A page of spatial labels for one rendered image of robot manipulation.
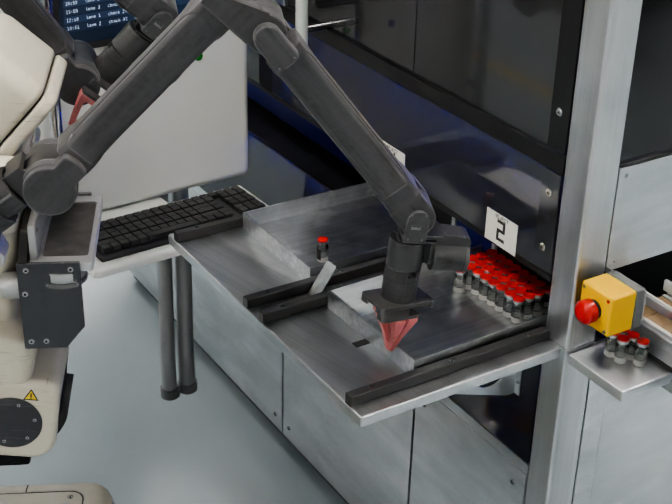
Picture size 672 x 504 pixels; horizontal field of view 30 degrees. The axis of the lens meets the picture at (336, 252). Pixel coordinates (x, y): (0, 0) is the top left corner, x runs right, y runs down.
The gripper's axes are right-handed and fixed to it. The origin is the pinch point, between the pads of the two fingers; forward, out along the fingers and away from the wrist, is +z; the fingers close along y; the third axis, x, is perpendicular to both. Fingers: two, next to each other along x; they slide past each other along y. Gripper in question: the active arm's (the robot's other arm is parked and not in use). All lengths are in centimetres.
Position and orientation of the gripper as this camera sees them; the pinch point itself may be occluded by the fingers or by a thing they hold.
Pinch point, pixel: (389, 345)
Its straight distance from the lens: 205.7
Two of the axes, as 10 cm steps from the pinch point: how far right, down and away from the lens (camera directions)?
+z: -1.3, 9.0, 4.2
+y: 8.4, -1.3, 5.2
